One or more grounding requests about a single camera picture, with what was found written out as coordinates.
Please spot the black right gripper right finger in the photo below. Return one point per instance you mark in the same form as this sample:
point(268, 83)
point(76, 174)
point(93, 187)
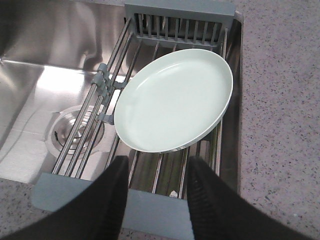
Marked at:
point(218, 213)

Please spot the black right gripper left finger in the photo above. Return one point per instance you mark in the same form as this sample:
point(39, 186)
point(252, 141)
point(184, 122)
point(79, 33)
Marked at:
point(95, 214)

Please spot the teal roll-up drying rack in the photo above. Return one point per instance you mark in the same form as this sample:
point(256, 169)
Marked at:
point(179, 25)

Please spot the light green round plate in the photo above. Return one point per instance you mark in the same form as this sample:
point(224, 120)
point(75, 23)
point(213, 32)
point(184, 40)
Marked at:
point(174, 101)

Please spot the stainless steel sink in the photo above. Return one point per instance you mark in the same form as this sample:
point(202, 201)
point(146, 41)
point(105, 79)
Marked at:
point(49, 53)

